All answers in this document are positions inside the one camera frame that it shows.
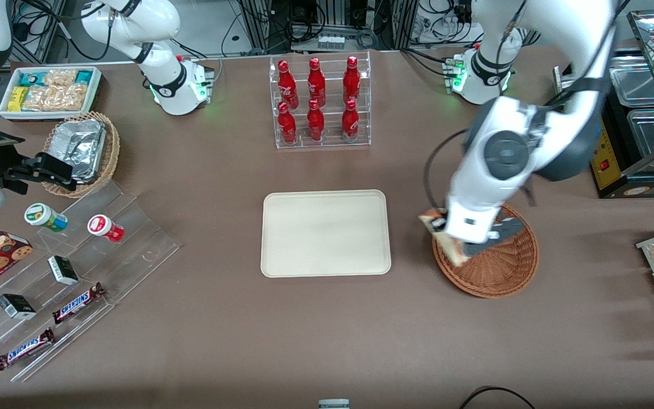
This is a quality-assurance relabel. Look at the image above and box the small clear peanut bag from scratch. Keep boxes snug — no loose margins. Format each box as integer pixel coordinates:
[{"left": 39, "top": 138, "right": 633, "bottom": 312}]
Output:
[{"left": 43, "top": 69, "right": 78, "bottom": 87}]

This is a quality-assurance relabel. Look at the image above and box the triangular sandwich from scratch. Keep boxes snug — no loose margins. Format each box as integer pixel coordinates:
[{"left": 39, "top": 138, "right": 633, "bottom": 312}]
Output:
[{"left": 418, "top": 208, "right": 471, "bottom": 268}]

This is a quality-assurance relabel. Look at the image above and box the beige plastic tray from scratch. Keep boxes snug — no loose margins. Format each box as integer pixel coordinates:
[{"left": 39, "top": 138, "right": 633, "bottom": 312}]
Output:
[{"left": 260, "top": 189, "right": 392, "bottom": 278}]

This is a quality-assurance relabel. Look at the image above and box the black cable loop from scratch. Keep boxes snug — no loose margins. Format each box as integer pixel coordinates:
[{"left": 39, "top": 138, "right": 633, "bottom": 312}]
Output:
[{"left": 458, "top": 386, "right": 536, "bottom": 409}]

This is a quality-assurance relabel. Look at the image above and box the black yellow food warmer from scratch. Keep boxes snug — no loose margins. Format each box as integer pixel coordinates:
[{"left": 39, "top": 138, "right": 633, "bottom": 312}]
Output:
[{"left": 552, "top": 9, "right": 654, "bottom": 199}]

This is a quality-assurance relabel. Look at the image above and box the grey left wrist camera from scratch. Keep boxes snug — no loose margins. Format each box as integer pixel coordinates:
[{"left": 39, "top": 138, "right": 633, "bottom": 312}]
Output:
[{"left": 462, "top": 218, "right": 525, "bottom": 258}]

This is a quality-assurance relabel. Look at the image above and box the white plastic snack bin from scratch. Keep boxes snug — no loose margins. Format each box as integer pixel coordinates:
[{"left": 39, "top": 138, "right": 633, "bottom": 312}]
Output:
[{"left": 0, "top": 66, "right": 103, "bottom": 122}]

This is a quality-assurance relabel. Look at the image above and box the clear acrylic bottle rack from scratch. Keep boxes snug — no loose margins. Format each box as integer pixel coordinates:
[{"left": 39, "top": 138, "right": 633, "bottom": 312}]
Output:
[{"left": 269, "top": 51, "right": 372, "bottom": 150}]

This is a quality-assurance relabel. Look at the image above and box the red soda bottle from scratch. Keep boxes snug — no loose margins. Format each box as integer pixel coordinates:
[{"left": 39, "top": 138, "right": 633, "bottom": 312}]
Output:
[
  {"left": 307, "top": 57, "right": 327, "bottom": 107},
  {"left": 277, "top": 102, "right": 298, "bottom": 144},
  {"left": 342, "top": 55, "right": 361, "bottom": 104},
  {"left": 277, "top": 60, "right": 300, "bottom": 110},
  {"left": 306, "top": 98, "right": 326, "bottom": 142},
  {"left": 341, "top": 98, "right": 360, "bottom": 140}
]

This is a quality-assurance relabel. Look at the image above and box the yellow snack packet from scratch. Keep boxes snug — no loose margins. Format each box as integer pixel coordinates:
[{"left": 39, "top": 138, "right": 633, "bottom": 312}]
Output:
[{"left": 7, "top": 86, "right": 28, "bottom": 112}]

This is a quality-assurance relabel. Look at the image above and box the light wicker basket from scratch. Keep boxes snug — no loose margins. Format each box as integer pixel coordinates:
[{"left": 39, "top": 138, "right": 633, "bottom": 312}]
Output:
[{"left": 42, "top": 111, "right": 121, "bottom": 199}]

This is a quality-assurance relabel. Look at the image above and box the small black box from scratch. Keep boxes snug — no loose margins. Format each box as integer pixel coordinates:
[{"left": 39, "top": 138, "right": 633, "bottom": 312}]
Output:
[
  {"left": 47, "top": 255, "right": 79, "bottom": 286},
  {"left": 0, "top": 293, "right": 37, "bottom": 320}
]

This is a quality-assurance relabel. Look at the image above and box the clear acrylic stepped shelf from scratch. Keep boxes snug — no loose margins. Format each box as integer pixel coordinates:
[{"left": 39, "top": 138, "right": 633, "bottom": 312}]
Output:
[{"left": 0, "top": 180, "right": 181, "bottom": 383}]

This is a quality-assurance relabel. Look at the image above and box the green lidded cup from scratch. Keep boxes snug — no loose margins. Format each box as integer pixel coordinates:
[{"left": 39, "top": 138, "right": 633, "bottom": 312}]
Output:
[{"left": 24, "top": 203, "right": 69, "bottom": 233}]

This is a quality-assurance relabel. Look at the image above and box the large clear peanut bag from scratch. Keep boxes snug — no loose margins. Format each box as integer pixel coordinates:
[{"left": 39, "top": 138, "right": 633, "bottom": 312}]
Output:
[{"left": 23, "top": 84, "right": 89, "bottom": 112}]

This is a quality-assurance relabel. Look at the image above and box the silver foil package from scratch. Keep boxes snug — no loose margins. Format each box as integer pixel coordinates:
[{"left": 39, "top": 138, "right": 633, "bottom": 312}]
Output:
[{"left": 49, "top": 119, "right": 107, "bottom": 183}]

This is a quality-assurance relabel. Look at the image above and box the snickers bar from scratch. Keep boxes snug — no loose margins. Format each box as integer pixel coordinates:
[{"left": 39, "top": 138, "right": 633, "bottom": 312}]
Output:
[
  {"left": 52, "top": 282, "right": 106, "bottom": 325},
  {"left": 0, "top": 328, "right": 56, "bottom": 372}
]

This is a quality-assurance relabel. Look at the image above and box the red lidded cup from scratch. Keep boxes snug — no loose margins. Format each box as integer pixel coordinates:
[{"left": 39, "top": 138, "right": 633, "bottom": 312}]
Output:
[{"left": 87, "top": 214, "right": 125, "bottom": 243}]

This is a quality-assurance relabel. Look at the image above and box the round brown wicker basket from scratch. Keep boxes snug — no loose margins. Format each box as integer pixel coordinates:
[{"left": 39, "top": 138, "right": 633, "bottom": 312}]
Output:
[{"left": 432, "top": 203, "right": 539, "bottom": 299}]

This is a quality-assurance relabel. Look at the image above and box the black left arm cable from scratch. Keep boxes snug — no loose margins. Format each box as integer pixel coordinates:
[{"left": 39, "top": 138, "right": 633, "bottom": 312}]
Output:
[{"left": 424, "top": 128, "right": 471, "bottom": 212}]

